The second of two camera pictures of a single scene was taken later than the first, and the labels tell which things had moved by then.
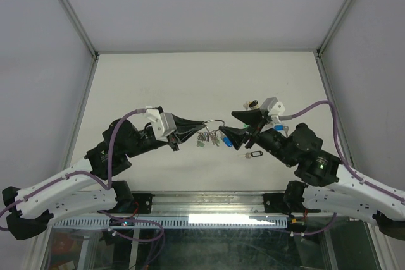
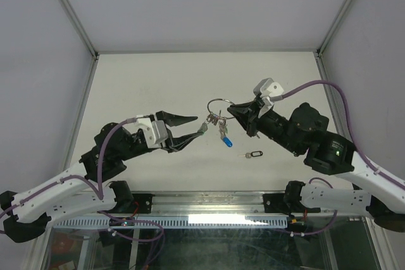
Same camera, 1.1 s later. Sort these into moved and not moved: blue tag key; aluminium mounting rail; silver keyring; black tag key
Moved: silver keyring
Not moved: black tag key; blue tag key; aluminium mounting rail
